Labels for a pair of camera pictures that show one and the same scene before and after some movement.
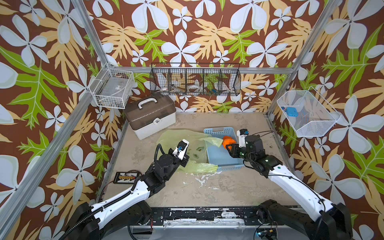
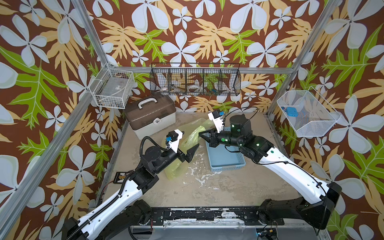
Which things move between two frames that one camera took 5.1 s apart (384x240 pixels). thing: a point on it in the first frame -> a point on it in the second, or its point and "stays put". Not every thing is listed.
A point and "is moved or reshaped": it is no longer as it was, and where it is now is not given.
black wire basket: x=213 y=79 stays put
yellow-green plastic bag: x=198 y=162 is moved or reshaped
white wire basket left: x=112 y=88 stays put
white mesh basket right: x=309 y=113 stays put
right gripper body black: x=241 y=153 -> x=224 y=139
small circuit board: x=269 y=232 stays put
